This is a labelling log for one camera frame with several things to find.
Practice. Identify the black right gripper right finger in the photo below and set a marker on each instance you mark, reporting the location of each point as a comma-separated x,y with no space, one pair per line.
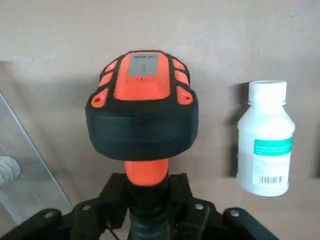
182,200

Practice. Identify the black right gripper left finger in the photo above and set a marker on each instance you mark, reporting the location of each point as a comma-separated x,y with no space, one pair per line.
115,200

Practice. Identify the orange black barcode scanner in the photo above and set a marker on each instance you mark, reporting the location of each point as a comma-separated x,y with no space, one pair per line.
142,125

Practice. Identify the white medicine bottle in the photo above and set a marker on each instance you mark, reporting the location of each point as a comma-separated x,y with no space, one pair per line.
265,130

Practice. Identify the clear acrylic shelf with packets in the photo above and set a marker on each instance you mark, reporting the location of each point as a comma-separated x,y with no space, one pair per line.
32,180

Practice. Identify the small white-capped bottle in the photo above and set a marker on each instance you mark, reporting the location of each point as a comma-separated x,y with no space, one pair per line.
8,170

